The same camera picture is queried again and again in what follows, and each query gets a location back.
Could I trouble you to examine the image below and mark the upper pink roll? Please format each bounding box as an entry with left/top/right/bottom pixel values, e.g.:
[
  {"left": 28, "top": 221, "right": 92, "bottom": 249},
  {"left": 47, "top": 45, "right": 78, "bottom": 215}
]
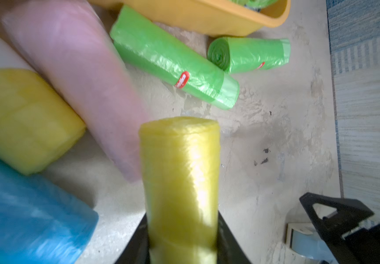
[{"left": 2, "top": 1, "right": 149, "bottom": 181}]

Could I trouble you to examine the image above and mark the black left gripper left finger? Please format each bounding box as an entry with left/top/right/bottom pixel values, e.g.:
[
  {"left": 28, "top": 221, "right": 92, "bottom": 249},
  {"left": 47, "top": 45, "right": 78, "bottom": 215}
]
[{"left": 115, "top": 214, "right": 150, "bottom": 264}]

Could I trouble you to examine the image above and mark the short green roll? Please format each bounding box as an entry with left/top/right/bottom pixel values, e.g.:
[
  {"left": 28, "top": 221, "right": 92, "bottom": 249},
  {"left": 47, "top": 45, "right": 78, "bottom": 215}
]
[{"left": 110, "top": 5, "right": 239, "bottom": 110}]

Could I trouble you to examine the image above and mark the blue trash bag roll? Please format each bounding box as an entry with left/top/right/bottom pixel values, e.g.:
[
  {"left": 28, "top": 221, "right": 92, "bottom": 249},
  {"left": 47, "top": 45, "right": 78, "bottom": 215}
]
[{"left": 0, "top": 160, "right": 99, "bottom": 264}]

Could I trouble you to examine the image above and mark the green roll with red label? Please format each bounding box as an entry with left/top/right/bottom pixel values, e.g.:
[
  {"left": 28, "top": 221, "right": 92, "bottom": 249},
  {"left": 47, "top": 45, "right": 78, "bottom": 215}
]
[{"left": 206, "top": 37, "right": 291, "bottom": 74}]

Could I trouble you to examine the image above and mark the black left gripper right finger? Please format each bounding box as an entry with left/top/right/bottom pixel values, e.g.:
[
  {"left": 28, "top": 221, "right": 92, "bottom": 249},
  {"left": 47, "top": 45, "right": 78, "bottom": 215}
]
[{"left": 217, "top": 213, "right": 251, "bottom": 264}]

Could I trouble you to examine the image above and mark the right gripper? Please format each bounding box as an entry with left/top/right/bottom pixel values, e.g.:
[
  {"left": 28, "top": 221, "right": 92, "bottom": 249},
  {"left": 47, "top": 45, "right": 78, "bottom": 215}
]
[{"left": 300, "top": 192, "right": 380, "bottom": 264}]

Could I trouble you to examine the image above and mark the yellow roll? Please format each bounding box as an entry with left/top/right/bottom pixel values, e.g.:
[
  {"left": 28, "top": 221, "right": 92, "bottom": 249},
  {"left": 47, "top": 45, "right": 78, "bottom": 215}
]
[
  {"left": 0, "top": 14, "right": 87, "bottom": 176},
  {"left": 139, "top": 117, "right": 220, "bottom": 264}
]

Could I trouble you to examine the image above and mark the yellow plastic storage box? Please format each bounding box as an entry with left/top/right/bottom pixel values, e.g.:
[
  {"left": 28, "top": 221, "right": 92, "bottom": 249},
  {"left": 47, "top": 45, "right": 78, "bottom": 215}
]
[{"left": 90, "top": 0, "right": 291, "bottom": 37}]

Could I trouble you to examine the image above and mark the fat green roll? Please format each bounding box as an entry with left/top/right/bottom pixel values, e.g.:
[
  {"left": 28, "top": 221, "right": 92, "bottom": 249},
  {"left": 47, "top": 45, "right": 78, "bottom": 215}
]
[{"left": 230, "top": 0, "right": 278, "bottom": 12}]

